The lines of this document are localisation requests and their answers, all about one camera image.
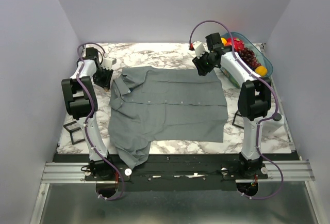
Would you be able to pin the black square frame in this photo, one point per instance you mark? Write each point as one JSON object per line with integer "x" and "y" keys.
{"x": 238, "y": 120}
{"x": 75, "y": 132}

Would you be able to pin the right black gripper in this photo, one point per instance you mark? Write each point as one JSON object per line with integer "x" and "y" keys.
{"x": 201, "y": 70}

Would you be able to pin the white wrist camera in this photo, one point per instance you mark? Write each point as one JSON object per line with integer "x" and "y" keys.
{"x": 108, "y": 62}
{"x": 198, "y": 48}

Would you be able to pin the orange at tub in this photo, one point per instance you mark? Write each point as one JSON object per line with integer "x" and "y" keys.
{"x": 261, "y": 70}
{"x": 224, "y": 41}

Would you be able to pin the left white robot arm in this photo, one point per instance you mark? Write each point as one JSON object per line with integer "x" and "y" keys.
{"x": 81, "y": 103}

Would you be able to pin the grey button shirt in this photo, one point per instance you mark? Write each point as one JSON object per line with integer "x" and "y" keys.
{"x": 150, "y": 104}

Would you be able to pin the left black square frame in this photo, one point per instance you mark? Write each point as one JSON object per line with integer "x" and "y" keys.
{"x": 75, "y": 132}

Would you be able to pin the orange at tub back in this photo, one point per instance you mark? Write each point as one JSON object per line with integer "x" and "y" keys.
{"x": 224, "y": 41}

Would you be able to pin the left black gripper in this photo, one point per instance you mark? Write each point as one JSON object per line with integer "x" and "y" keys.
{"x": 106, "y": 82}

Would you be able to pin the dark purple grapes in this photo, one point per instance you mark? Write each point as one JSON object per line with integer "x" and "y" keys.
{"x": 248, "y": 56}

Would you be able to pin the pink dragon fruit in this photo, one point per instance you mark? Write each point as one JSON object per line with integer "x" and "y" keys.
{"x": 236, "y": 42}

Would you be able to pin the clear teal fruit tub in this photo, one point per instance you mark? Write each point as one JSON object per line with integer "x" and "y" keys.
{"x": 259, "y": 55}

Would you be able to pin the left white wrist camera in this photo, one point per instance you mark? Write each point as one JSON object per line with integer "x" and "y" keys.
{"x": 108, "y": 62}

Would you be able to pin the aluminium rail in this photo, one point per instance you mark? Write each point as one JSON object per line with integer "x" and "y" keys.
{"x": 71, "y": 173}

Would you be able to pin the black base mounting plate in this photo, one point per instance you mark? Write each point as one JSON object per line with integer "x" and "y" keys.
{"x": 164, "y": 164}

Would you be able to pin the orange at tub front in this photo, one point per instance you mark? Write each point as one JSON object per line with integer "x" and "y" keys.
{"x": 261, "y": 70}

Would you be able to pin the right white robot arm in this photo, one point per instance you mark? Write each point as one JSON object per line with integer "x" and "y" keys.
{"x": 254, "y": 99}

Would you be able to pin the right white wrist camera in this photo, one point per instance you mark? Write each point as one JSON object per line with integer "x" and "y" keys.
{"x": 198, "y": 48}

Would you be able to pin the right black square frame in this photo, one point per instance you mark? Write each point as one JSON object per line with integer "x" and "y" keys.
{"x": 238, "y": 120}

